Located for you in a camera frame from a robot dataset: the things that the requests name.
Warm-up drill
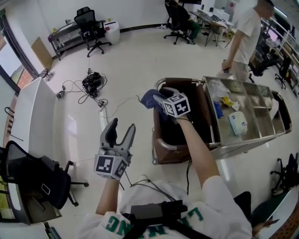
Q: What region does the grey cable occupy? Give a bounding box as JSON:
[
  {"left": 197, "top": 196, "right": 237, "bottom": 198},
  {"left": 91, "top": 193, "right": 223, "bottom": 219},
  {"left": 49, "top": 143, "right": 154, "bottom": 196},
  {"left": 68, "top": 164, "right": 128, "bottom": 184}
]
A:
[{"left": 129, "top": 179, "right": 176, "bottom": 203}]

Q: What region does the black cable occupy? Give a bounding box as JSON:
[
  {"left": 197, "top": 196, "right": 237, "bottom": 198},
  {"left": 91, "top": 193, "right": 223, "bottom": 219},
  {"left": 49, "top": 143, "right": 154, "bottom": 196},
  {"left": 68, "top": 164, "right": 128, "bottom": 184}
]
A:
[{"left": 185, "top": 116, "right": 194, "bottom": 196}]

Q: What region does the person's left forearm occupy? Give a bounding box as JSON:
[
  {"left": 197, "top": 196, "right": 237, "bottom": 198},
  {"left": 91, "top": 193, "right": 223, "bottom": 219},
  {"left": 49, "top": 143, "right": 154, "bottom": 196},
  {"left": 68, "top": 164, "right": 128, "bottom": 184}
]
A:
[{"left": 95, "top": 178, "right": 120, "bottom": 216}]

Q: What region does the brown laundry bag bin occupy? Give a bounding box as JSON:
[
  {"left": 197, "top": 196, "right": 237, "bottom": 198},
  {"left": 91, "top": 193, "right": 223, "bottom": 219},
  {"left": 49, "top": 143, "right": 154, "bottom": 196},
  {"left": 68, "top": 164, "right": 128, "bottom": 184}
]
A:
[{"left": 151, "top": 77, "right": 216, "bottom": 165}]

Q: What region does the black mesh chair with jacket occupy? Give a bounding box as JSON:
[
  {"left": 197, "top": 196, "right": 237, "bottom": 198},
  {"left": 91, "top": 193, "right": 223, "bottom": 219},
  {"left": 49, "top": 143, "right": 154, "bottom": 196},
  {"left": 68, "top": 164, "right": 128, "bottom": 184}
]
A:
[{"left": 0, "top": 140, "right": 90, "bottom": 211}]

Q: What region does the person's white shirt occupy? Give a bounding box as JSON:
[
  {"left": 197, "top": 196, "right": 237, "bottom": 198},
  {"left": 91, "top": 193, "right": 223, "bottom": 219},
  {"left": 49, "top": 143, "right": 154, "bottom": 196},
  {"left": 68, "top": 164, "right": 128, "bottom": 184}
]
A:
[{"left": 74, "top": 175, "right": 253, "bottom": 239}]

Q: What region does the desk with black legs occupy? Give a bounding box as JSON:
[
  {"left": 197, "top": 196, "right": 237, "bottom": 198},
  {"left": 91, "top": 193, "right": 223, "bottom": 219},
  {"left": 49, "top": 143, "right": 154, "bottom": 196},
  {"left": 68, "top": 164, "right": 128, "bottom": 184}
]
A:
[{"left": 189, "top": 9, "right": 235, "bottom": 48}]

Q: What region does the dark blue towel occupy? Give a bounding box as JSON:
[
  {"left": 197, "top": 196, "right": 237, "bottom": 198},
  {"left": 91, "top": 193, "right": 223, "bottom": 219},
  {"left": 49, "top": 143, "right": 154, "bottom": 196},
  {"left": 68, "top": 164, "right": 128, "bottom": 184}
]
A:
[{"left": 139, "top": 89, "right": 169, "bottom": 121}]

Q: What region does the tangle of black cables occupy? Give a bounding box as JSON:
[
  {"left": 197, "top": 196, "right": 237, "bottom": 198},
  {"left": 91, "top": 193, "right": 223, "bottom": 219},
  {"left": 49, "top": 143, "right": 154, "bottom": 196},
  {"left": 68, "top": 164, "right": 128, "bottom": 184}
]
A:
[{"left": 56, "top": 72, "right": 109, "bottom": 108}]

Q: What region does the white round table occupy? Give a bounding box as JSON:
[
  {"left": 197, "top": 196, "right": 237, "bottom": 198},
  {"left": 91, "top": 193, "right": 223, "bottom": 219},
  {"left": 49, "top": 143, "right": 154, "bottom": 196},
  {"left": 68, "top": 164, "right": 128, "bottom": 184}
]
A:
[{"left": 277, "top": 186, "right": 299, "bottom": 221}]

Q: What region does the black chest-mounted box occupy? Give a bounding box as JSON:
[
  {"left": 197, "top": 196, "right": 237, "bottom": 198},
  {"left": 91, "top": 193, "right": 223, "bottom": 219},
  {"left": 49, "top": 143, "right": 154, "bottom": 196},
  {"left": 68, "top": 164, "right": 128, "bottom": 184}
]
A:
[{"left": 121, "top": 199, "right": 211, "bottom": 239}]

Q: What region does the white power strip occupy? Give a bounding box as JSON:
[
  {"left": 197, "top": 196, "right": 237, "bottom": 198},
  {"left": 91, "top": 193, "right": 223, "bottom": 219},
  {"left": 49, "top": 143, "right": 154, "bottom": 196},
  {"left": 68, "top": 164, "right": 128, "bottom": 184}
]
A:
[{"left": 99, "top": 107, "right": 110, "bottom": 132}]

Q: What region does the yellow packet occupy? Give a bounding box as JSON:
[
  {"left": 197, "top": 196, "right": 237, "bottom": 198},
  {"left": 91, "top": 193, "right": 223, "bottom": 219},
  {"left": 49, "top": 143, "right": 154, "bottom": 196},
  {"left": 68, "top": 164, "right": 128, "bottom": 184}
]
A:
[{"left": 221, "top": 96, "right": 234, "bottom": 107}]

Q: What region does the black office chair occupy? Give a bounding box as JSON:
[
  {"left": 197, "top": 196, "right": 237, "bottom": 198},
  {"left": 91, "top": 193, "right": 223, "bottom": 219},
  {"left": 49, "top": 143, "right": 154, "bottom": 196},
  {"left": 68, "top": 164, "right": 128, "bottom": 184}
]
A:
[
  {"left": 275, "top": 56, "right": 292, "bottom": 90},
  {"left": 249, "top": 46, "right": 279, "bottom": 77},
  {"left": 270, "top": 153, "right": 299, "bottom": 197},
  {"left": 74, "top": 7, "right": 113, "bottom": 58},
  {"left": 163, "top": 0, "right": 191, "bottom": 45}
]

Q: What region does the brown cardboard sheet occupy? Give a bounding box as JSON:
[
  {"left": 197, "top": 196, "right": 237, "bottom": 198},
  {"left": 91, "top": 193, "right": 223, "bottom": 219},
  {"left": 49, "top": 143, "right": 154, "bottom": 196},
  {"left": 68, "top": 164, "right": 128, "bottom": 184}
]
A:
[{"left": 31, "top": 37, "right": 55, "bottom": 69}]

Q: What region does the clear plastic bag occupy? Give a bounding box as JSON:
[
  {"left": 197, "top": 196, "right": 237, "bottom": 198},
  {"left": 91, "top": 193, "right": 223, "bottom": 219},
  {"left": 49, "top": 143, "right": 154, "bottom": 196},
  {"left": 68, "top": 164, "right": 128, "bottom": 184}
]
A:
[{"left": 207, "top": 79, "right": 231, "bottom": 99}]

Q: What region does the white bin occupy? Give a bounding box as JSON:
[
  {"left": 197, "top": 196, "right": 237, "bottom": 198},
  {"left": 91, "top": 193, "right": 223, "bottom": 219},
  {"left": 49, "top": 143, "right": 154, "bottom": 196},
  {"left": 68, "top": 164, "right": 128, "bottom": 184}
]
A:
[{"left": 104, "top": 20, "right": 121, "bottom": 45}]

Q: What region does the black device on floor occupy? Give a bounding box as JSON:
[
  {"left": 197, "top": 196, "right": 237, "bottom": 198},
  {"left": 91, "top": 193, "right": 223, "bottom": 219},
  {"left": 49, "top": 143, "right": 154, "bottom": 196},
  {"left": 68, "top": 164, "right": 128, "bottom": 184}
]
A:
[{"left": 82, "top": 71, "right": 104, "bottom": 97}]

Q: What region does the white shelf unit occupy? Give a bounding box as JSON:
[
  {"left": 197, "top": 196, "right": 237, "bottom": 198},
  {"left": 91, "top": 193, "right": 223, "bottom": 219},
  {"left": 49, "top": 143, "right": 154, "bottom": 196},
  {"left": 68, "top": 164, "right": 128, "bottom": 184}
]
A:
[{"left": 259, "top": 14, "right": 299, "bottom": 97}]

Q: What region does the flat blue packet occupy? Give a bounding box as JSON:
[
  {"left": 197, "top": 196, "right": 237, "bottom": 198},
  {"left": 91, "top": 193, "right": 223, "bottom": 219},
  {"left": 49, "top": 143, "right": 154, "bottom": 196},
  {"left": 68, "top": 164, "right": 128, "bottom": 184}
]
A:
[{"left": 214, "top": 101, "right": 224, "bottom": 119}]

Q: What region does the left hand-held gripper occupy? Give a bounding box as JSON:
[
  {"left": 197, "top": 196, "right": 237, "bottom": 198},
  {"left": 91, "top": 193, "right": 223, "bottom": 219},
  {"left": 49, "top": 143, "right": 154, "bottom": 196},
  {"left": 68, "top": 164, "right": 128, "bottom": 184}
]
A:
[{"left": 94, "top": 118, "right": 136, "bottom": 181}]

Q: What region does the black low bench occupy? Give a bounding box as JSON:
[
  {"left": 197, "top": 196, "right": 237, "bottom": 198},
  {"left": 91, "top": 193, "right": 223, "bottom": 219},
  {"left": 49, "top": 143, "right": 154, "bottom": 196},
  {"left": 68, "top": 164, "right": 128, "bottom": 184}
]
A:
[{"left": 48, "top": 21, "right": 87, "bottom": 61}]

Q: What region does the steel housekeeping cart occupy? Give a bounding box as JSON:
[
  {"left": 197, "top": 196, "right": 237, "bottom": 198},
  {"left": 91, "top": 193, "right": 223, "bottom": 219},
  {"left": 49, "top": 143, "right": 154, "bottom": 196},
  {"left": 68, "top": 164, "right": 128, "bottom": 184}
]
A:
[{"left": 202, "top": 76, "right": 292, "bottom": 160}]

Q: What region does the white packet with blue print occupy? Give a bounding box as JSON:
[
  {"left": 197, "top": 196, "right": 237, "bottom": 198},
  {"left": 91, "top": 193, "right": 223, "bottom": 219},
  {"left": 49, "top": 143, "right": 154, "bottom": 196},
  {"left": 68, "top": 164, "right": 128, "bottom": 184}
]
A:
[{"left": 228, "top": 111, "right": 248, "bottom": 136}]

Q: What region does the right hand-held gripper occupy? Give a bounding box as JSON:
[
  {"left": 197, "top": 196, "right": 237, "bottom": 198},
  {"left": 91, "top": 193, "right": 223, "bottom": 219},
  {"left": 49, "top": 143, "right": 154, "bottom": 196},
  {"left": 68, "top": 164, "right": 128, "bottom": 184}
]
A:
[{"left": 153, "top": 87, "right": 189, "bottom": 124}]

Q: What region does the person's right forearm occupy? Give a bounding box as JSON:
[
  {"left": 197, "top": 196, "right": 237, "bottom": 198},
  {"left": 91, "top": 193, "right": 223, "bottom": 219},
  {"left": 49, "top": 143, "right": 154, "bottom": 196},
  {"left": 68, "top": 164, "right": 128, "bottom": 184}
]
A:
[{"left": 178, "top": 118, "right": 221, "bottom": 189}]

